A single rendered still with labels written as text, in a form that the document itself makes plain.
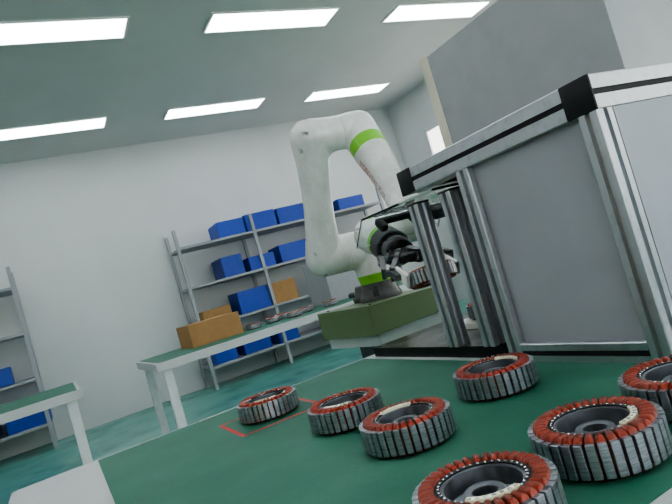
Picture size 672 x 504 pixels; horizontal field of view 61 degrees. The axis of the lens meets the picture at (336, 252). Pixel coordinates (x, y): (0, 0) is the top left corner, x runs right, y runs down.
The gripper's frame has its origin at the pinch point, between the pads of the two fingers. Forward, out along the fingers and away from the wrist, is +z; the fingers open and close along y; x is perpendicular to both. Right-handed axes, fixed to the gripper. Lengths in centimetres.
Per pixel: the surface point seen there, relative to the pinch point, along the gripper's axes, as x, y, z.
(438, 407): 9, 26, 57
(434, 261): 9.2, 6.0, 16.3
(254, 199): -128, -51, -689
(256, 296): -226, -12, -579
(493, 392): 5, 16, 52
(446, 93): 38.1, -4.4, 8.3
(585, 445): 17, 23, 78
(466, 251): 13.2, 3.8, 25.1
